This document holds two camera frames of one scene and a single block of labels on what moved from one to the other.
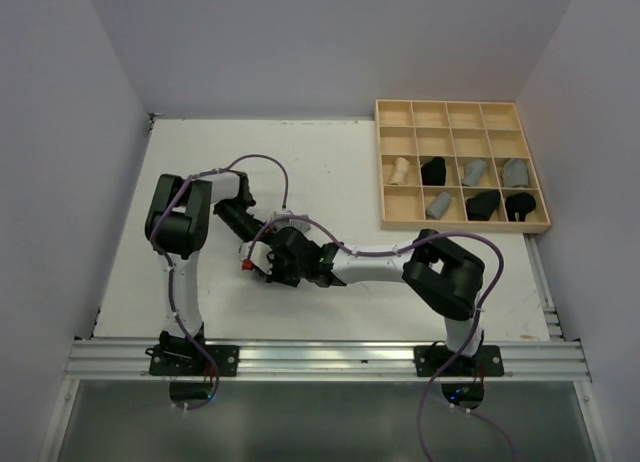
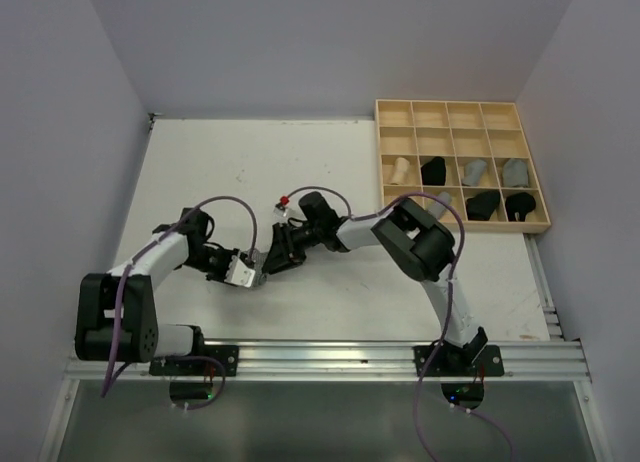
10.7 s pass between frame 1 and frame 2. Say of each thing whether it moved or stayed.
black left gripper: moved
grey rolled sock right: stayed
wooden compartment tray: stayed
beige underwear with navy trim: stayed
